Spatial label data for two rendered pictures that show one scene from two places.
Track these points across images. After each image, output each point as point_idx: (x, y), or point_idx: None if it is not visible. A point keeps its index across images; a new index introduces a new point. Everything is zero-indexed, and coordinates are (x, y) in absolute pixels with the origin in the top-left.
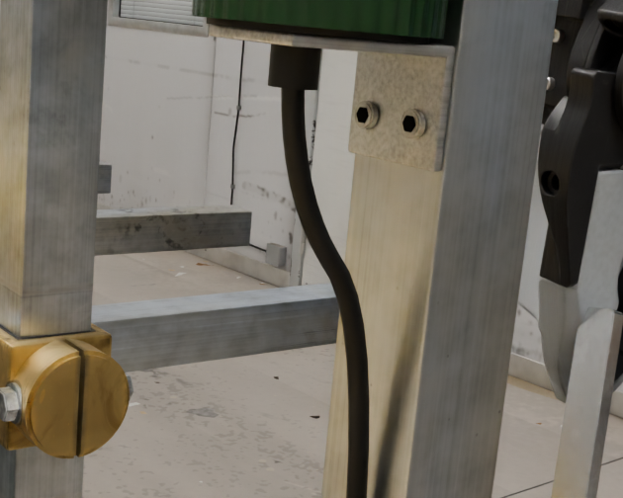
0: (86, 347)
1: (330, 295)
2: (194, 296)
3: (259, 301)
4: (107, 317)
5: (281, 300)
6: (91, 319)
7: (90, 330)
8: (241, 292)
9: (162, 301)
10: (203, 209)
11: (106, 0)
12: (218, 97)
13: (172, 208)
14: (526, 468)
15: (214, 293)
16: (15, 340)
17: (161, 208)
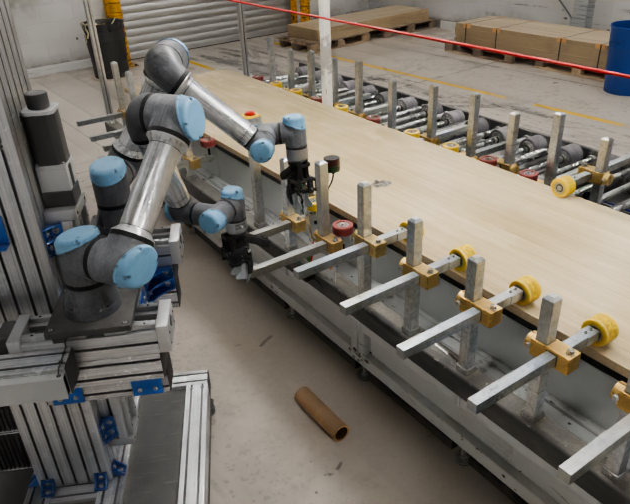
0: (356, 230)
1: (322, 257)
2: (346, 252)
3: (335, 253)
4: (358, 244)
5: (331, 254)
6: (360, 243)
7: (357, 233)
8: (338, 255)
9: (351, 250)
10: (353, 300)
11: (357, 194)
12: None
13: (361, 298)
14: None
15: (343, 254)
16: None
17: (364, 297)
